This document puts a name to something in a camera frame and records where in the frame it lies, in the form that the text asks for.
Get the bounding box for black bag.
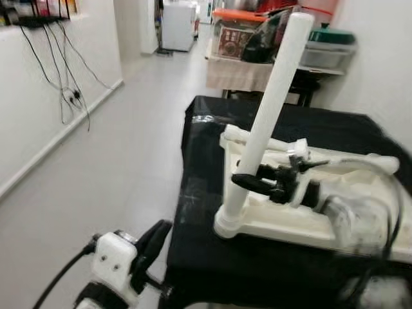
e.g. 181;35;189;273
243;10;287;64

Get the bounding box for black tablecloth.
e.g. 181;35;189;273
164;95;412;309

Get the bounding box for white fridge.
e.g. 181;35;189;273
160;0;197;52

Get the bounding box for black stool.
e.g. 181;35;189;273
286;74;323;107

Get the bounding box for beige table cloth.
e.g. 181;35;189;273
206;57;274;92

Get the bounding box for white bucket red band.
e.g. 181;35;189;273
297;0;335;28

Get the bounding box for black wall plug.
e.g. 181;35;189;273
63;89;83;105

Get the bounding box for black wall cables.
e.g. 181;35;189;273
16;23;113;133

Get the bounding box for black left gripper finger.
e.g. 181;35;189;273
132;220;173;277

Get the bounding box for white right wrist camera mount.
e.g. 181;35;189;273
286;138;323;208

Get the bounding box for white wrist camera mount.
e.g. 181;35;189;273
286;138;323;208
90;230;140;306

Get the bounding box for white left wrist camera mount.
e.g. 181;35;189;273
90;230;140;306

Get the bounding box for white plastic children table top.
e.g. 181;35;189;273
214;126;412;263

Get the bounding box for orange lid storage box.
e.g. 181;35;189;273
211;6;271;60

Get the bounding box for green lid clear container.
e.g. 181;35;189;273
299;27;357;70

